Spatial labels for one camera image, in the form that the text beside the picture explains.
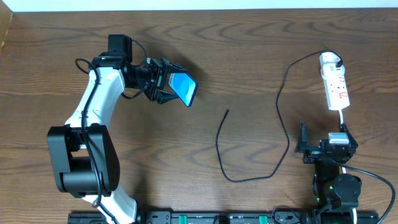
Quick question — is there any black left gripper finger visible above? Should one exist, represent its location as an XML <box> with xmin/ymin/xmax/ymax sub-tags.
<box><xmin>155</xmin><ymin>90</ymin><xmax>179</xmax><ymax>105</ymax></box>
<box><xmin>160</xmin><ymin>58</ymin><xmax>188</xmax><ymax>75</ymax></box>

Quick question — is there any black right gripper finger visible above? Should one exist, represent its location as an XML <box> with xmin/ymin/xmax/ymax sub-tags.
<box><xmin>340</xmin><ymin>123</ymin><xmax>356</xmax><ymax>143</ymax></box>
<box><xmin>298</xmin><ymin>121</ymin><xmax>307</xmax><ymax>146</ymax></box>

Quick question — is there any blue screen smartphone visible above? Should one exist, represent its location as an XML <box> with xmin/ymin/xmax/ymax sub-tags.
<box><xmin>169</xmin><ymin>73</ymin><xmax>198</xmax><ymax>107</ymax></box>

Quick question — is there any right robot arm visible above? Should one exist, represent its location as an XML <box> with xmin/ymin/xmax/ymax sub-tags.
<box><xmin>296</xmin><ymin>122</ymin><xmax>362</xmax><ymax>223</ymax></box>

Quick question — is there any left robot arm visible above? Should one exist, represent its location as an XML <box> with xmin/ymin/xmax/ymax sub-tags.
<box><xmin>47</xmin><ymin>34</ymin><xmax>187</xmax><ymax>223</ymax></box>

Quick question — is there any white power strip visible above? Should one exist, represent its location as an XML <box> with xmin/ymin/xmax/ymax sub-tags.
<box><xmin>320</xmin><ymin>63</ymin><xmax>350</xmax><ymax>111</ymax></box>

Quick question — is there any white power strip cord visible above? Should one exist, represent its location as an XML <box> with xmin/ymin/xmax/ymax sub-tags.
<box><xmin>338</xmin><ymin>109</ymin><xmax>358</xmax><ymax>224</ymax></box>

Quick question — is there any black charging cable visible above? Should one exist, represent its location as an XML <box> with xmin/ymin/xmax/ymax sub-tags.
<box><xmin>215</xmin><ymin>49</ymin><xmax>344</xmax><ymax>183</ymax></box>

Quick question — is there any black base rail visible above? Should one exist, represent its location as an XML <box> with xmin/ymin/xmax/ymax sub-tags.
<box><xmin>67</xmin><ymin>211</ymin><xmax>379</xmax><ymax>224</ymax></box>

